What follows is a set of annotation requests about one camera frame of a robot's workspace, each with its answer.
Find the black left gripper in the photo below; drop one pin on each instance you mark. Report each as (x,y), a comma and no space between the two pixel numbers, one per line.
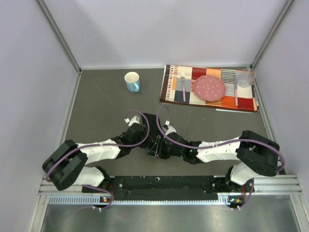
(145,132)

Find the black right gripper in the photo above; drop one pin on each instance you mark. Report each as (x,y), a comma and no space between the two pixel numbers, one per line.
(161,153)

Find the black zip tool case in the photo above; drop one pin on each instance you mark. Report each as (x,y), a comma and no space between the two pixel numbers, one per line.
(154,131)

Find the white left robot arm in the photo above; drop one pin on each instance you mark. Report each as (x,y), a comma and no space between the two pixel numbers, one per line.
(67,166)

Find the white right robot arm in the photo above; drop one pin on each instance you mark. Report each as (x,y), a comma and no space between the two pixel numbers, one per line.
(257,155)

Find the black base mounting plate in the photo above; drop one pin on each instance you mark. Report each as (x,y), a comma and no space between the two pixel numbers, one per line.
(160,188)

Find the blue ceramic mug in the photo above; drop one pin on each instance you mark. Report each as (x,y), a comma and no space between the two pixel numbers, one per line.
(132,80)

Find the colourful patterned placemat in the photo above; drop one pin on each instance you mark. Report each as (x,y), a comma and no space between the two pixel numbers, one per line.
(171,90)

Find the pink polka dot plate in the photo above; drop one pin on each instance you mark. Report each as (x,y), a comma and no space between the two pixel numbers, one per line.
(209,88)

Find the clear plastic cup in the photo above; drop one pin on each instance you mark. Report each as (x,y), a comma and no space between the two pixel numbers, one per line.
(245,77)

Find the pink handled fork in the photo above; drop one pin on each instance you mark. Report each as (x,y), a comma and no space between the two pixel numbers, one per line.
(182,75)

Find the grey slotted cable duct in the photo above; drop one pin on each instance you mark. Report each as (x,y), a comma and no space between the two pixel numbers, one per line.
(102,200)

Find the pink handled knife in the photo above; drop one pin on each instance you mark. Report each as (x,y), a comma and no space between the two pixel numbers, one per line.
(236,91)

